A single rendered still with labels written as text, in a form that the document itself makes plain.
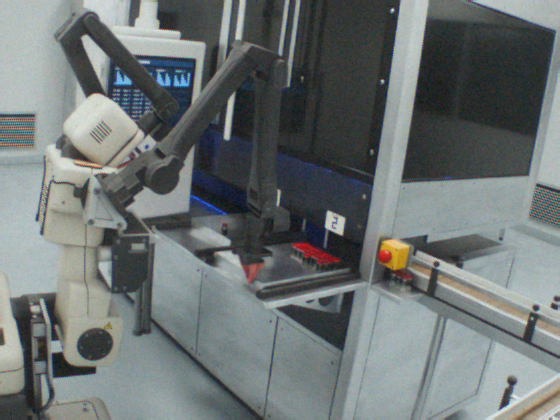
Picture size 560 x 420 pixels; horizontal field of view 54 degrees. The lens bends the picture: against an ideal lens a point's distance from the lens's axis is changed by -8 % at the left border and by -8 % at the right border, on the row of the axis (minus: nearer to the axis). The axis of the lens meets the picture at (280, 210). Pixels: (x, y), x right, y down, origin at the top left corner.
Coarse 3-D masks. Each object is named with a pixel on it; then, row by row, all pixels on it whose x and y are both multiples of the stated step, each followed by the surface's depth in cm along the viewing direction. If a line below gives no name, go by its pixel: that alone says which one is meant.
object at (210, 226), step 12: (204, 216) 220; (216, 216) 223; (228, 216) 227; (240, 216) 231; (204, 228) 211; (216, 228) 219; (228, 228) 221; (240, 228) 223; (216, 240) 205; (228, 240) 199; (240, 240) 201; (264, 240) 207; (300, 240) 218
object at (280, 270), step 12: (216, 252) 185; (228, 252) 188; (276, 252) 201; (288, 252) 204; (216, 264) 185; (228, 264) 179; (240, 264) 187; (264, 264) 190; (276, 264) 191; (288, 264) 192; (300, 264) 194; (240, 276) 174; (264, 276) 180; (276, 276) 181; (288, 276) 182; (300, 276) 184; (312, 276) 177; (324, 276) 180; (252, 288) 170; (264, 288) 167
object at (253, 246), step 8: (248, 240) 164; (256, 240) 164; (232, 248) 167; (240, 248) 168; (248, 248) 165; (256, 248) 165; (264, 248) 171; (240, 256) 163; (248, 256) 163; (256, 256) 165; (264, 256) 167; (272, 256) 168
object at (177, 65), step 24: (96, 48) 210; (144, 48) 222; (168, 48) 229; (192, 48) 237; (96, 72) 212; (120, 72) 217; (168, 72) 232; (192, 72) 240; (120, 96) 220; (144, 96) 228; (192, 96) 244; (168, 120) 239; (144, 144) 235; (120, 168) 230; (144, 192) 241; (144, 216) 245
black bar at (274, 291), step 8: (352, 272) 187; (320, 280) 178; (328, 280) 179; (336, 280) 181; (344, 280) 184; (272, 288) 167; (280, 288) 168; (288, 288) 169; (296, 288) 171; (304, 288) 173; (256, 296) 164; (264, 296) 164
